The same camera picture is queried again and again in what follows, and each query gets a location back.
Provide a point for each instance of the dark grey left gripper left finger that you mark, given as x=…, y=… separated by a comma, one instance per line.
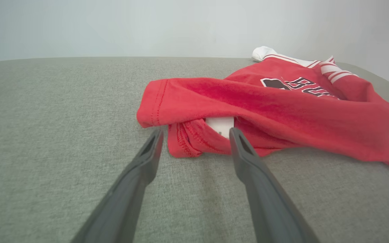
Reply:
x=127, y=202

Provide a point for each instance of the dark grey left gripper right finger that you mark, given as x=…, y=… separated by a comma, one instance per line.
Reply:
x=268, y=206

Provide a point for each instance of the red garment stack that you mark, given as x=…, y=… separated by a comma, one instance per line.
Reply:
x=282, y=111

